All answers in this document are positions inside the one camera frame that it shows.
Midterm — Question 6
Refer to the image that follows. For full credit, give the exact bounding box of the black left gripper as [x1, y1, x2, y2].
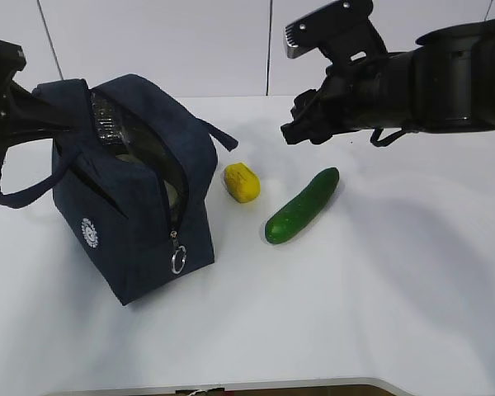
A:
[0, 40, 76, 150]

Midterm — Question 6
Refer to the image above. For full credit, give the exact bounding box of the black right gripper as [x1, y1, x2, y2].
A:
[280, 65, 392, 144]

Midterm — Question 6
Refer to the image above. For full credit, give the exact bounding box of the green lidded glass container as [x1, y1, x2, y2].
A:
[116, 129, 182, 221]

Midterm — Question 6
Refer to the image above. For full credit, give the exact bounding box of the navy blue lunch bag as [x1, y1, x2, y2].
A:
[0, 74, 238, 305]

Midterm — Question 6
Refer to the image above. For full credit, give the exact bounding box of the yellow lemon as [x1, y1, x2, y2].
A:
[224, 163, 261, 204]

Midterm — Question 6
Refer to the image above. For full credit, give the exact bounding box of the green cucumber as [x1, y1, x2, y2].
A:
[264, 167, 340, 245]

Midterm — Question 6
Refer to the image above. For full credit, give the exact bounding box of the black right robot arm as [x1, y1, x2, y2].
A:
[280, 19, 495, 147]

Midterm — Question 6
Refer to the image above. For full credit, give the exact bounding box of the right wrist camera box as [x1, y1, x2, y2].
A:
[283, 0, 388, 67]

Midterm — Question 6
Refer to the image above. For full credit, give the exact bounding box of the metal zipper pull ring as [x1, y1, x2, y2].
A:
[169, 230, 188, 276]

